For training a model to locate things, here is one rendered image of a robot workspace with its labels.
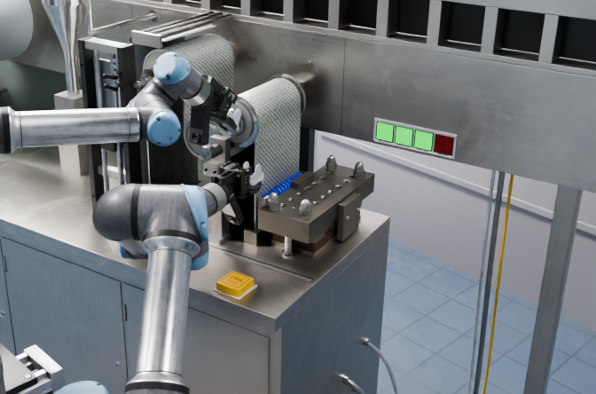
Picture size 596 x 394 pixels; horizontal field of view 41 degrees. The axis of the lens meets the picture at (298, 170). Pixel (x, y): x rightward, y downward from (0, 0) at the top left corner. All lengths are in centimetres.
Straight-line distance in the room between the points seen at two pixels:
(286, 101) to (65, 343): 102
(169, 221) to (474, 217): 248
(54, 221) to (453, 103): 120
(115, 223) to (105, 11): 134
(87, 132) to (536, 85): 112
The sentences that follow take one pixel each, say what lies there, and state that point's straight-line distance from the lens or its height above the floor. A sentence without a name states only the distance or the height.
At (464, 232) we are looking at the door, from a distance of 393.
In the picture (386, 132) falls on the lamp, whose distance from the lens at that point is 230.
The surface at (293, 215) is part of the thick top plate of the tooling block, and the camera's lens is 213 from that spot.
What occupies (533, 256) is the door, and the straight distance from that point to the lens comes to 377.
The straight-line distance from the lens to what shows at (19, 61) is 288.
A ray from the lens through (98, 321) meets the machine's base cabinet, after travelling 243.
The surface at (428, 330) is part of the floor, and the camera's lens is 356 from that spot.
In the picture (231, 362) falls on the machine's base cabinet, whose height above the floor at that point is 69.
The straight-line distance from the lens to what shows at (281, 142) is 227.
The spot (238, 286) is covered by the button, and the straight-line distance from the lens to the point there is 202.
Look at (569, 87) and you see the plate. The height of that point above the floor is 140.
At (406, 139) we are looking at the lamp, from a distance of 228.
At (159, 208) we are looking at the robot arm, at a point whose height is 129.
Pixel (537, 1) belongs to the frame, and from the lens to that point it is 209.
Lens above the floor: 198
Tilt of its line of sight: 23 degrees down
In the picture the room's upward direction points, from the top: 1 degrees clockwise
